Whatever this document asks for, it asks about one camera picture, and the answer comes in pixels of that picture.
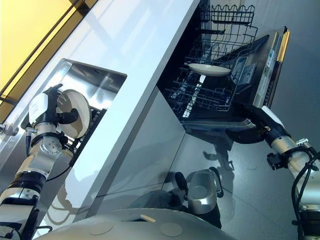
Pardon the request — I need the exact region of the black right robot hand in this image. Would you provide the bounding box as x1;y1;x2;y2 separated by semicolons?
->
225;104;291;146

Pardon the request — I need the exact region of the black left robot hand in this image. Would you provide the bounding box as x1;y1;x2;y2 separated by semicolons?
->
28;83;80;125

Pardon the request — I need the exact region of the cream ceramic plate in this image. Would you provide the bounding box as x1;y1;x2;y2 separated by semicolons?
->
55;89;90;139
187;62;232;77

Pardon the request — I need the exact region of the open dishwasher door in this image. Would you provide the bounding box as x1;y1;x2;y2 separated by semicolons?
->
179;24;292;131

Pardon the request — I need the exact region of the dishwasher detergent dispenser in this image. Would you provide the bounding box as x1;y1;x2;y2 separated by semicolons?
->
229;56;257;87

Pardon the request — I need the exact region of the chrome faucet base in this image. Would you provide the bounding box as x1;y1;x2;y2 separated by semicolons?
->
0;123;20;136

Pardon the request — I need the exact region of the black dish drying rack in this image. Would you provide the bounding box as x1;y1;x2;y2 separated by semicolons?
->
58;105;107;161

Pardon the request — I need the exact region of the stainless steel sink basin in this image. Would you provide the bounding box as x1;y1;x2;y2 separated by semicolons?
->
19;58;128;173

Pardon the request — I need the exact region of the silver robot leg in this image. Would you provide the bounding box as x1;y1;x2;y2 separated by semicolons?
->
172;166;225;230

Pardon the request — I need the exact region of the grey robot torso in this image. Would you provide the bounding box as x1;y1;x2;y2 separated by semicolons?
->
31;207;241;240

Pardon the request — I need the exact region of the black window frame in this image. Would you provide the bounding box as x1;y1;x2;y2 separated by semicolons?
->
0;0;99;106

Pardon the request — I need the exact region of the dark wire dishwasher rack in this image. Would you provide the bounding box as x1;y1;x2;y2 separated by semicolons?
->
166;23;259;114

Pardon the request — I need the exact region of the black wire cutlery rack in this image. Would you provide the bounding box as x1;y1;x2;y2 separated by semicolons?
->
199;3;256;26

